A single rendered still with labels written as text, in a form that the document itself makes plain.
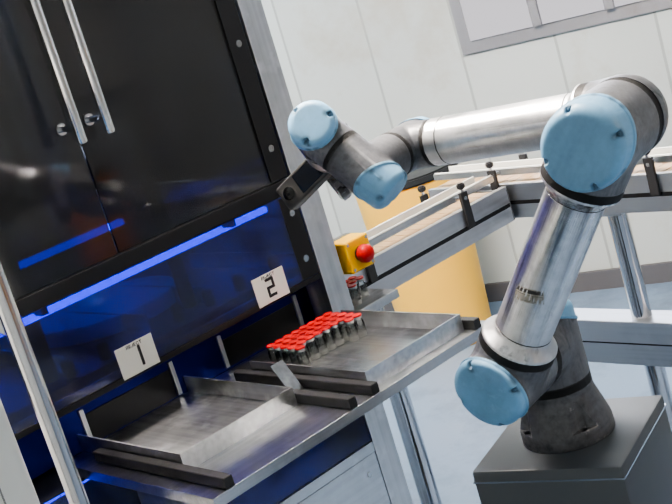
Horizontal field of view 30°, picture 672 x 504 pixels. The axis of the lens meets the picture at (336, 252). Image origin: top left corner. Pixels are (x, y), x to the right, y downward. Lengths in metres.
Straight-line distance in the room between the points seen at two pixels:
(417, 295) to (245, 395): 2.57
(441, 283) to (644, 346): 1.78
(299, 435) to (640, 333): 1.29
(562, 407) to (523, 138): 0.43
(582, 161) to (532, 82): 3.45
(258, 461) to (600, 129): 0.82
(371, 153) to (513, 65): 3.24
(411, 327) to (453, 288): 2.41
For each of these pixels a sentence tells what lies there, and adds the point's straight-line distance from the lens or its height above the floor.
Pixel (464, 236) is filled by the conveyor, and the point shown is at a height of 0.87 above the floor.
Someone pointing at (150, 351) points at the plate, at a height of 1.02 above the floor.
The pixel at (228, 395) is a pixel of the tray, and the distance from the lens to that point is 2.42.
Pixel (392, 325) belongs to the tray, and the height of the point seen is 0.89.
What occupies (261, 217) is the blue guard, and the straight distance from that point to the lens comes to 2.53.
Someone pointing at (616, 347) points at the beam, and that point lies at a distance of 3.26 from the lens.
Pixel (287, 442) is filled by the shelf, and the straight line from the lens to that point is 2.11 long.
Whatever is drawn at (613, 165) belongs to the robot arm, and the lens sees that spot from 1.63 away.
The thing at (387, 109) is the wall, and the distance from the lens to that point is 5.37.
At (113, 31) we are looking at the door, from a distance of 2.39.
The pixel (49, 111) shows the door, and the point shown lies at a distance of 2.30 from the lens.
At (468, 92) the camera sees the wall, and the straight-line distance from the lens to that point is 5.20.
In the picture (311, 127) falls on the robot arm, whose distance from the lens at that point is 1.88.
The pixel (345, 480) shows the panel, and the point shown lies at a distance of 2.71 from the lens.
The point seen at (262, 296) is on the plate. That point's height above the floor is 1.01.
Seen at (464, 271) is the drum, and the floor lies 0.30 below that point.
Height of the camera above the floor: 1.63
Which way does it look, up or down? 13 degrees down
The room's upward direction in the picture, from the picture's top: 17 degrees counter-clockwise
